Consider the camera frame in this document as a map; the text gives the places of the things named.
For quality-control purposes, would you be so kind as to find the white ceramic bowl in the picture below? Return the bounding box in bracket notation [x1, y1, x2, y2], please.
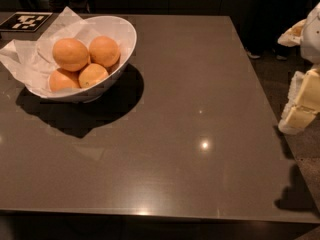
[26, 16, 137, 103]

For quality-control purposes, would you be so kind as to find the orange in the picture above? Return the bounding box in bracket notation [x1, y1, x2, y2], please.
[78, 63, 109, 88]
[89, 36, 120, 68]
[52, 38, 89, 72]
[49, 68, 80, 91]

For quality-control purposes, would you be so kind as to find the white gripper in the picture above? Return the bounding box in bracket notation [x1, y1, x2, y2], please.
[277, 3, 320, 135]

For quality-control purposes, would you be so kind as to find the person's white shoe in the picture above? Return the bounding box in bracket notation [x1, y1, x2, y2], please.
[246, 50, 261, 60]

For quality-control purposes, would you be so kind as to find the white crumpled paper liner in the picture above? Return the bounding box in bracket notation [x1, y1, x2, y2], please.
[0, 6, 101, 98]

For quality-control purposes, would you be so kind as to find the black white fiducial marker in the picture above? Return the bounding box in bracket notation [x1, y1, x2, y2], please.
[0, 12, 52, 32]

